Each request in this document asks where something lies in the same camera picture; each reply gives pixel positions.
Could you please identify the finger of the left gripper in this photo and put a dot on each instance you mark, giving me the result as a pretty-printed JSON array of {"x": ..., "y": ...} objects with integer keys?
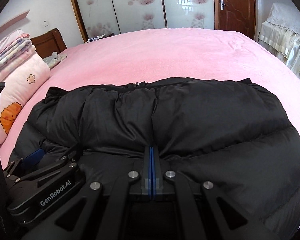
[{"x": 33, "y": 158}]

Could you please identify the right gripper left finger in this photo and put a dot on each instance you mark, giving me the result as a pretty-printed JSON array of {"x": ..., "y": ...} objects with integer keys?
[{"x": 146, "y": 177}]

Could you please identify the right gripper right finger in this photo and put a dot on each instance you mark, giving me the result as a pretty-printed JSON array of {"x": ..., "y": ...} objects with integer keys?
[{"x": 156, "y": 173}]

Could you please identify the black puffer jacket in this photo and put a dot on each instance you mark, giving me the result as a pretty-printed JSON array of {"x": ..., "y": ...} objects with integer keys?
[{"x": 185, "y": 210}]

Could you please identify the pink cartoon pillow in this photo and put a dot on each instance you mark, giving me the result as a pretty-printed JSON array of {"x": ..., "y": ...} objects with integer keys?
[{"x": 20, "y": 86}]

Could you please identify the grey cloth near headboard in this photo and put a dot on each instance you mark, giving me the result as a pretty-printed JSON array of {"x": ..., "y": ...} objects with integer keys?
[{"x": 54, "y": 59}]

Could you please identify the folded striped pink quilt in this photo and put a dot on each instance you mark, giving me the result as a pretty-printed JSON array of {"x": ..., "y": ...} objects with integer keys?
[{"x": 15, "y": 49}]

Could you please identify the brown wooden headboard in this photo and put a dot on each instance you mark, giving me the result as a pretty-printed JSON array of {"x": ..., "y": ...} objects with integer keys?
[{"x": 48, "y": 43}]

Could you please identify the items on bedside table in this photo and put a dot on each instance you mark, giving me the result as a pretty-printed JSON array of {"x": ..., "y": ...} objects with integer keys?
[{"x": 100, "y": 37}]

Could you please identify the pink bed sheet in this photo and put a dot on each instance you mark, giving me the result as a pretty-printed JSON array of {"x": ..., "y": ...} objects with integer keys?
[{"x": 165, "y": 55}]

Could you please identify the floral sliding wardrobe doors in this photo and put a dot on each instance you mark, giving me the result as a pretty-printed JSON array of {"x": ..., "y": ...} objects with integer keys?
[{"x": 103, "y": 17}]

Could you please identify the brown wooden door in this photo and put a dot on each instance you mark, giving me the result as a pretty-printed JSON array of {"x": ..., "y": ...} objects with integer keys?
[{"x": 236, "y": 15}]

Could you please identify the white lace covered furniture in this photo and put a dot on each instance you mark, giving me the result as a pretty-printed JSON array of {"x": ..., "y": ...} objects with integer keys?
[{"x": 280, "y": 35}]

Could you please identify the pink wall shelf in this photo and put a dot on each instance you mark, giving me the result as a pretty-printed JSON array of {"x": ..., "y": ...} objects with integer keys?
[{"x": 13, "y": 21}]

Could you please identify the white wall socket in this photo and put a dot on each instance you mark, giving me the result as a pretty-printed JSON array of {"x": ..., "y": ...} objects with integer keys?
[{"x": 45, "y": 24}]

